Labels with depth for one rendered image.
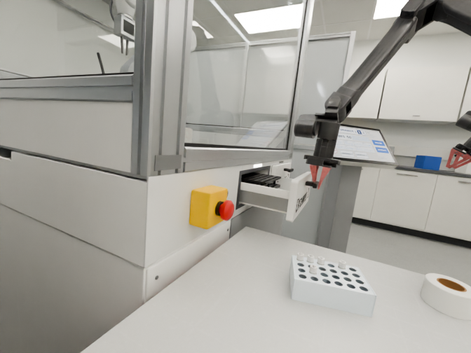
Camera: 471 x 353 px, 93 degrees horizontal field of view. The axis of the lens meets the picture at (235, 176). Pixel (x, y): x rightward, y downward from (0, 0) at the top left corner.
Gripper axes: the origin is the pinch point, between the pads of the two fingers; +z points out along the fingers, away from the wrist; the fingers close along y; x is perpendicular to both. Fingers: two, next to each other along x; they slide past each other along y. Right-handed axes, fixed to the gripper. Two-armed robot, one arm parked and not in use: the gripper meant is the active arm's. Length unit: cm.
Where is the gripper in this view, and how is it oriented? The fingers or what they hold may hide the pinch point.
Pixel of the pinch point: (316, 185)
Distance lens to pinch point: 74.8
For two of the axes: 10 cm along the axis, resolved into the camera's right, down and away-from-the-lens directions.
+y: -8.8, -2.1, 4.2
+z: -1.5, 9.7, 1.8
